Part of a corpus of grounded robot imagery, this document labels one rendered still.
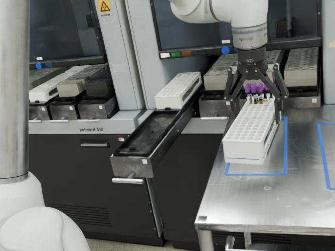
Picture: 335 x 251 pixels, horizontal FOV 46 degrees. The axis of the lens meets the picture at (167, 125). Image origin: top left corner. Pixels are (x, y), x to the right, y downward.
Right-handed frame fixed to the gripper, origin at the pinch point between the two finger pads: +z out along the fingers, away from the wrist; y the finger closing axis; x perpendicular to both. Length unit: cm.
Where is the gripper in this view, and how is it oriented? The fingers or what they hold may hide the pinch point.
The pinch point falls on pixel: (257, 115)
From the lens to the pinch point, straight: 116.2
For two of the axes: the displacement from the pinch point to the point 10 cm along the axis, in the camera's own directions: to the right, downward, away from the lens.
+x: 3.9, -4.2, 8.2
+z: 1.7, 9.1, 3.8
